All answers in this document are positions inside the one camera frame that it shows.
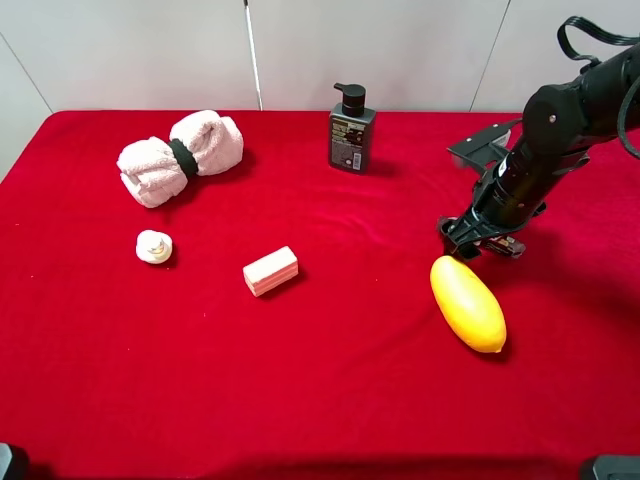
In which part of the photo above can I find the yellow mango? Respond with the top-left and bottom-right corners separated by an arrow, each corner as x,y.
430,255 -> 507,353

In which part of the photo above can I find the dark candy bar wrapper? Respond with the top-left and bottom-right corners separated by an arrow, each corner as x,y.
478,234 -> 526,258

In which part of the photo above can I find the red velvet table cloth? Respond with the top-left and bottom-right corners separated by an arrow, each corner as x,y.
1,111 -> 639,479

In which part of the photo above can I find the black device bottom right corner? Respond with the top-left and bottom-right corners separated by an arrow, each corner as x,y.
579,455 -> 640,480

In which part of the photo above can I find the white pole behind table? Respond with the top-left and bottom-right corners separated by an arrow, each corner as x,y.
243,0 -> 264,111

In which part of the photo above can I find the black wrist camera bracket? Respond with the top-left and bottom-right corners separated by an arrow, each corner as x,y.
447,119 -> 521,176

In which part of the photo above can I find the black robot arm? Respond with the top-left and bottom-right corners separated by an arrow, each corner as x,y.
437,46 -> 639,261

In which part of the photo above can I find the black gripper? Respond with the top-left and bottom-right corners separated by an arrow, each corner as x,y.
438,202 -> 523,261

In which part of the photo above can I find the rolled pink towel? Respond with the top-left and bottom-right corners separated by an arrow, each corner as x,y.
117,110 -> 244,208

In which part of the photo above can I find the black pump bottle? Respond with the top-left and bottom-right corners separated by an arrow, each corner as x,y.
328,83 -> 376,174

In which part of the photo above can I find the black device corner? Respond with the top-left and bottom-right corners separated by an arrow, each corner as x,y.
0,443 -> 29,480
579,455 -> 640,480

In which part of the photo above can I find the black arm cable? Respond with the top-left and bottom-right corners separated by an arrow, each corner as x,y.
557,15 -> 640,160

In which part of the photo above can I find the black towel band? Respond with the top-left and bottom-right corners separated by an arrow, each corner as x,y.
168,138 -> 198,178

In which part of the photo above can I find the black device bottom left corner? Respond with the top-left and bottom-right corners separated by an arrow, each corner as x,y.
0,443 -> 29,480

